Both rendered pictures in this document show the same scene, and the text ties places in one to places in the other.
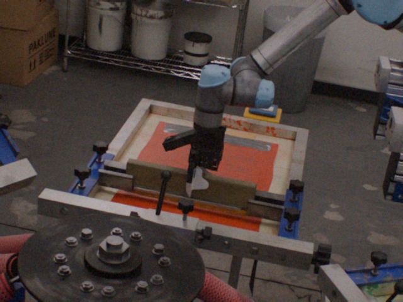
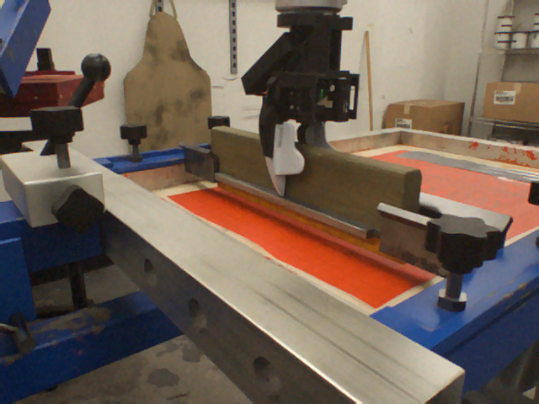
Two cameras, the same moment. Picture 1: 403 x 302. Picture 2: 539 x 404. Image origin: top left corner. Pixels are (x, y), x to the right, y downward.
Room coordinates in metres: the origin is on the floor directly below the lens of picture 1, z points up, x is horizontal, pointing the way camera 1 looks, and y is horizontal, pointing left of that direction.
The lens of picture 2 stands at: (1.45, -0.34, 1.16)
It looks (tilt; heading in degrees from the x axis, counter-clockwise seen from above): 18 degrees down; 46
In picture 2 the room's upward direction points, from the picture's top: straight up
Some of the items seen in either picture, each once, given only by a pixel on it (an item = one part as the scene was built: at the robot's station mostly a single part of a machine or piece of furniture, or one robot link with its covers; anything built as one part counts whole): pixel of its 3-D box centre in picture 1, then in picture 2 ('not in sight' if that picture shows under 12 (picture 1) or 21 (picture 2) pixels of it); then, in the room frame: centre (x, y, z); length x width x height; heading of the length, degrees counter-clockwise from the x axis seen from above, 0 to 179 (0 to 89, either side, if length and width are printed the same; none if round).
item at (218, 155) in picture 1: (206, 145); (311, 71); (1.85, 0.00, 1.15); 0.09 x 0.08 x 0.12; 83
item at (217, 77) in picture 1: (213, 88); not in sight; (1.85, 0.00, 1.31); 0.09 x 0.08 x 0.11; 98
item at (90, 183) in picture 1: (90, 183); (181, 169); (1.87, 0.30, 0.97); 0.30 x 0.05 x 0.07; 173
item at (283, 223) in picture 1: (289, 223); (500, 300); (1.80, -0.25, 0.97); 0.30 x 0.05 x 0.07; 173
